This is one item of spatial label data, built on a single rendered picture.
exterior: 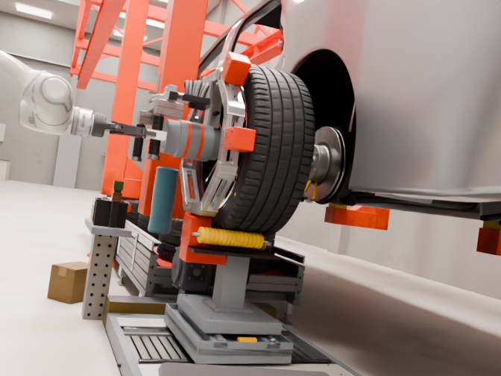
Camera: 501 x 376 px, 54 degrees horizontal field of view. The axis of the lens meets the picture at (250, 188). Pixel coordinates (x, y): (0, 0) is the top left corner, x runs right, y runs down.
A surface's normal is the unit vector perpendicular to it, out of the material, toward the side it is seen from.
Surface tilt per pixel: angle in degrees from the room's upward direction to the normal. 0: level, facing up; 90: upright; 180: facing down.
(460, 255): 90
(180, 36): 90
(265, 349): 90
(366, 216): 90
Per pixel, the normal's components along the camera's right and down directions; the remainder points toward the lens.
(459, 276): -0.91, -0.14
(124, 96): 0.38, 0.04
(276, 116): 0.40, -0.26
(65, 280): -0.36, -0.07
